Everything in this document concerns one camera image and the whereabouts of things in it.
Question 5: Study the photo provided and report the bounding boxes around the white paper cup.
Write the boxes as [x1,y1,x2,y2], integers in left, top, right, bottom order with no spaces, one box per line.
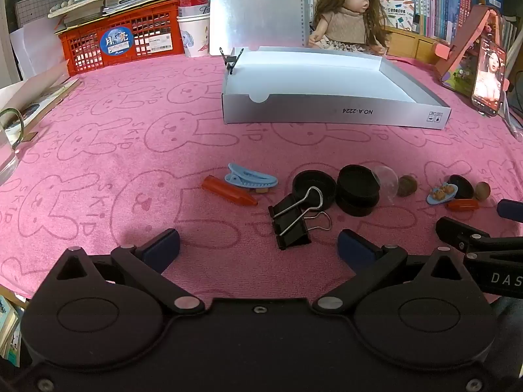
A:
[177,6,211,58]

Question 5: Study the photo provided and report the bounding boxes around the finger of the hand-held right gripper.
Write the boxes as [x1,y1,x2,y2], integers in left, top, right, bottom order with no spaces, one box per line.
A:
[436,216,523,254]
[497,199,523,221]

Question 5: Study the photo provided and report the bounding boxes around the white grid board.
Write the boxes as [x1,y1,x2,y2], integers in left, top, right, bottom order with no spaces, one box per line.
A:
[15,0,78,33]

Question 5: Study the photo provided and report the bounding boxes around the colourful picture book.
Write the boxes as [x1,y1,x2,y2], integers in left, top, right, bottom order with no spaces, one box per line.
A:
[0,294,25,370]

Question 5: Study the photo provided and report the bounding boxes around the pink bunny print blanket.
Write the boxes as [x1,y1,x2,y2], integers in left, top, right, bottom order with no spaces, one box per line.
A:
[0,53,523,307]

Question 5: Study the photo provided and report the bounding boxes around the red hair clip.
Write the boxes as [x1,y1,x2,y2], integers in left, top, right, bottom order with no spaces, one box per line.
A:
[201,175,259,207]
[445,199,480,212]

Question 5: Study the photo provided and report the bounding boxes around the white shallow cardboard box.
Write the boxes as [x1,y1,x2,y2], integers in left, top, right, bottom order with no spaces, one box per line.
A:
[222,46,452,130]

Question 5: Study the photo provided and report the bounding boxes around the large black binder clip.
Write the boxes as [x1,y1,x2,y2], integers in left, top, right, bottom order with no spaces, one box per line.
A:
[268,186,324,223]
[273,211,331,251]

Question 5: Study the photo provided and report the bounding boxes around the smartphone with lit screen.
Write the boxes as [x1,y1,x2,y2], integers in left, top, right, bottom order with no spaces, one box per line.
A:
[471,37,508,117]

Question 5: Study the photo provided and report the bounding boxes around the white cable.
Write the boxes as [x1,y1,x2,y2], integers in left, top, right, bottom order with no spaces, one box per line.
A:
[500,90,523,139]

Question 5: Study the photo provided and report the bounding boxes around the pocket label printer box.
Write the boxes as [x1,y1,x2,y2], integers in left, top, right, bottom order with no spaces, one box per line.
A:
[378,0,416,31]

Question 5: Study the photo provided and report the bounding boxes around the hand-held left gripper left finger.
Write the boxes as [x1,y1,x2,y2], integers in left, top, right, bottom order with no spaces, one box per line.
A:
[55,229,206,315]

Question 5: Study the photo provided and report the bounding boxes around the plain blue hair clip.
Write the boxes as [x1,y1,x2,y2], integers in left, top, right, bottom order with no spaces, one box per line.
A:
[224,162,279,190]

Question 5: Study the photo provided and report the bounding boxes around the white paper sheet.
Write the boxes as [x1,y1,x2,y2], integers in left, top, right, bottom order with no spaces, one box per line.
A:
[9,18,70,80]

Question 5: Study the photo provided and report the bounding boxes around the white bead string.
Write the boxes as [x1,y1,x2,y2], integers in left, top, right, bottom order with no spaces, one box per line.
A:
[49,0,84,14]

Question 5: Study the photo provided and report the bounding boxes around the open notebook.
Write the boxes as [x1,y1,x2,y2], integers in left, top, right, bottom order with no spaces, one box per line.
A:
[0,75,82,139]

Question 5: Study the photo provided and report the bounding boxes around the small black binder clip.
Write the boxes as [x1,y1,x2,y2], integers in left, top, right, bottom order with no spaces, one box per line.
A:
[218,47,245,75]

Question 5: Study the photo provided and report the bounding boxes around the clear glass mug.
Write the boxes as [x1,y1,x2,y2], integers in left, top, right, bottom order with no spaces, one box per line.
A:
[0,107,29,180]

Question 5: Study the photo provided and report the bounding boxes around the black round lid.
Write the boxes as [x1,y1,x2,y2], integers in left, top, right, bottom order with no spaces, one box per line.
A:
[292,170,338,209]
[337,164,380,199]
[448,175,475,200]
[336,190,380,218]

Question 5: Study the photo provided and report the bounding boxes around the wooden desk organiser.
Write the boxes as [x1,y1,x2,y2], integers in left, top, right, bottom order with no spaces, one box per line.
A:
[386,26,454,66]

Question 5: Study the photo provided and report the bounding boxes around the translucent plastic clipboard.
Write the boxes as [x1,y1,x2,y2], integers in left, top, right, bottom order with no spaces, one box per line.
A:
[208,0,307,56]

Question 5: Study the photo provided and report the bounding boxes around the brown haired baby doll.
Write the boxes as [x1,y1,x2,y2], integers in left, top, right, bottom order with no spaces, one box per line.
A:
[307,0,389,56]

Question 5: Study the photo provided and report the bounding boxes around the pink cardboard phone stand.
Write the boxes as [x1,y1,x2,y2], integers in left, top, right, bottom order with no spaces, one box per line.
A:
[433,5,511,92]

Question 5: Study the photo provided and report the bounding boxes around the red plastic crate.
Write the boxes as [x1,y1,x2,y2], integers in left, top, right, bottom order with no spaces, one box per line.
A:
[57,0,185,76]

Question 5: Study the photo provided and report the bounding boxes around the clear glass dish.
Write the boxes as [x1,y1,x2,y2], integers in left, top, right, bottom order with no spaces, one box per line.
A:
[370,164,399,205]

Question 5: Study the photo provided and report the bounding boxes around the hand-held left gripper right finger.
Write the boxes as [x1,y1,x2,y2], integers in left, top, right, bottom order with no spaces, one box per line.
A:
[312,229,470,315]

